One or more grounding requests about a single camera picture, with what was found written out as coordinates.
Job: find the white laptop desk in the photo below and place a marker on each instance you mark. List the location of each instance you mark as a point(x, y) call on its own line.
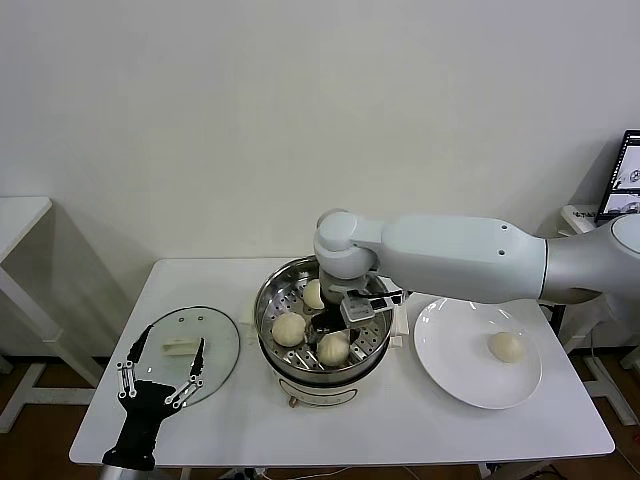
point(575, 217)

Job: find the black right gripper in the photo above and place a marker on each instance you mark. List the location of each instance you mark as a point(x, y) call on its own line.
point(330, 320)

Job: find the white steamed baozi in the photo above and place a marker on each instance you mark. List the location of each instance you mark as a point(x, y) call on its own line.
point(506, 346)
point(332, 350)
point(313, 295)
point(288, 330)

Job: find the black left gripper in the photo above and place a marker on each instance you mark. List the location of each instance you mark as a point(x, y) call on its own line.
point(147, 407)

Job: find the steel steamer pot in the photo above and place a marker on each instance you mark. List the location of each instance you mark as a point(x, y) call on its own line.
point(325, 395)

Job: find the white round plate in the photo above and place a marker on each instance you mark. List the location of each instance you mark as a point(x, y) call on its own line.
point(450, 360)

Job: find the perforated steel steamer basket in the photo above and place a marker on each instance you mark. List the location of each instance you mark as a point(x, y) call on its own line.
point(272, 300)

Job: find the white empty side table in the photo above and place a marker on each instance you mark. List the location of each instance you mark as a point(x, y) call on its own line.
point(20, 220)

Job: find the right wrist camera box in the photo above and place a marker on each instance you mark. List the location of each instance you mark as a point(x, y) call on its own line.
point(360, 307)

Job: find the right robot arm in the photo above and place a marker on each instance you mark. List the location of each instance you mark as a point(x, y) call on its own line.
point(450, 255)

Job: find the grey open laptop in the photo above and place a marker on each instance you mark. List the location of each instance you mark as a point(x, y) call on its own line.
point(625, 180)

